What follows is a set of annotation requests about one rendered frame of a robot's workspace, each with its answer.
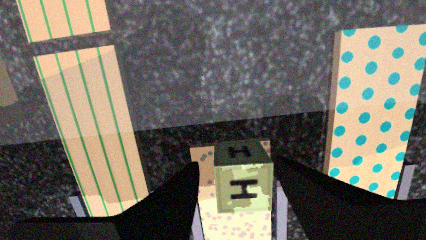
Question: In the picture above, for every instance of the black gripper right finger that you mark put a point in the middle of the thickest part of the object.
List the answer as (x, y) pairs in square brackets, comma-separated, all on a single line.
[(330, 209)]

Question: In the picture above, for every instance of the tan strip with teal polka dots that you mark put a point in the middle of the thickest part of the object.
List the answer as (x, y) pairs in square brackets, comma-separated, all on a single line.
[(366, 145)]

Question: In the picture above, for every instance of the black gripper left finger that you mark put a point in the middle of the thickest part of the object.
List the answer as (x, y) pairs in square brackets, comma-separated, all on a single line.
[(165, 214)]

